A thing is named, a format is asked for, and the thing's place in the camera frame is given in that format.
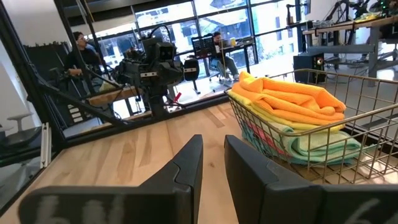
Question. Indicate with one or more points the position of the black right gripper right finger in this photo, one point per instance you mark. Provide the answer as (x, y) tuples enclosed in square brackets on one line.
[(248, 174)]

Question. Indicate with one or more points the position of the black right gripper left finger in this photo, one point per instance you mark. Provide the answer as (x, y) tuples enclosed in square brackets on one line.
[(186, 174)]

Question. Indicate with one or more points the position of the teal microfiber towel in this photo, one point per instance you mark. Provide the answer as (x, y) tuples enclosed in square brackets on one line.
[(252, 140)]

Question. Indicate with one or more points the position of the pink microfiber towel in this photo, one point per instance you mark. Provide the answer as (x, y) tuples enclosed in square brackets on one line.
[(264, 135)]

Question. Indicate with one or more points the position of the green microfiber towel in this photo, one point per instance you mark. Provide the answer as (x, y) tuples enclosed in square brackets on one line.
[(326, 143)]

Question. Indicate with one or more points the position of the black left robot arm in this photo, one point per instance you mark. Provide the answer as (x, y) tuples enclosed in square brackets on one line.
[(157, 102)]

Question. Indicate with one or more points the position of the black perforated screen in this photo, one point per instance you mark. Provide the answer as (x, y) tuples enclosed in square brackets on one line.
[(203, 46)]

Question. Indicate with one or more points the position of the person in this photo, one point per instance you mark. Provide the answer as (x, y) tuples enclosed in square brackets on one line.
[(222, 59), (81, 59)]

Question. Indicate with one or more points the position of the yellow cup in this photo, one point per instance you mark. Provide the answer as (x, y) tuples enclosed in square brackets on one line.
[(233, 42)]

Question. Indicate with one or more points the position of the black desk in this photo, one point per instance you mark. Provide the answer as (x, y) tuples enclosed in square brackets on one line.
[(245, 46)]

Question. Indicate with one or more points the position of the black box with white labels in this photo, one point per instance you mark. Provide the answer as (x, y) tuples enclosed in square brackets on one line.
[(75, 113)]

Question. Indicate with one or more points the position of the black computer tower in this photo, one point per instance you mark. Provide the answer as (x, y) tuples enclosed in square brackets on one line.
[(308, 67)]

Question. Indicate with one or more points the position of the white aluminium bar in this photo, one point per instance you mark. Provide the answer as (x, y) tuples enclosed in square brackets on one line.
[(45, 146)]

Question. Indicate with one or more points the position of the wooden workbench with robot arms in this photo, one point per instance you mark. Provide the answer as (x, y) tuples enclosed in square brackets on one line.
[(357, 25)]

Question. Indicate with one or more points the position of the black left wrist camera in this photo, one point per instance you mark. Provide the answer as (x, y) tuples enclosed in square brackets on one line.
[(158, 49)]

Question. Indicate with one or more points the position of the black aluminium table frame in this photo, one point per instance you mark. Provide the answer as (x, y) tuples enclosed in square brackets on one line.
[(31, 81)]

